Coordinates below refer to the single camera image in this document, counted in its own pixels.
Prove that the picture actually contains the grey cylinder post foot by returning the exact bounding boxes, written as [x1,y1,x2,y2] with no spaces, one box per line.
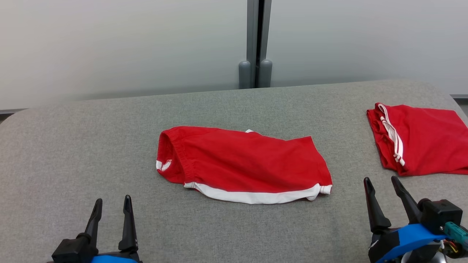
[259,59,273,88]
[238,60,252,89]

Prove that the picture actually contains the red shorts with white trim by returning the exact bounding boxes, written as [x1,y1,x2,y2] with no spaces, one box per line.
[156,126,333,205]

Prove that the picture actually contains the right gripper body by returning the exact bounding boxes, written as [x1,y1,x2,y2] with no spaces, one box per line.
[369,228,443,263]

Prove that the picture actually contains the black cable with teal plug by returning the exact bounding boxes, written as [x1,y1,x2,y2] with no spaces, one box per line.
[441,222,468,256]

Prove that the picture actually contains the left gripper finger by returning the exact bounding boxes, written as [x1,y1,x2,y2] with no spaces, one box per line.
[118,195,139,252]
[85,198,103,252]

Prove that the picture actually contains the blue right camera bracket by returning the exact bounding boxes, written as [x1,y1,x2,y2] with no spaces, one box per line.
[377,224,447,263]

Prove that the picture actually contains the grey metal partition post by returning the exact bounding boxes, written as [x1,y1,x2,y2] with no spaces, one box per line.
[247,0,272,88]

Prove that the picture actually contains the red Bulls basketball jersey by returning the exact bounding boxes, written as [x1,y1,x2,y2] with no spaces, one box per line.
[367,103,468,177]

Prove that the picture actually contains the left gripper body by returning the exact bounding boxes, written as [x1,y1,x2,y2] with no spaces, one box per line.
[98,251,143,263]

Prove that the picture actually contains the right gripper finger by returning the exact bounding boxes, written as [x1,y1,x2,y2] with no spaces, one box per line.
[363,177,392,234]
[391,176,421,224]

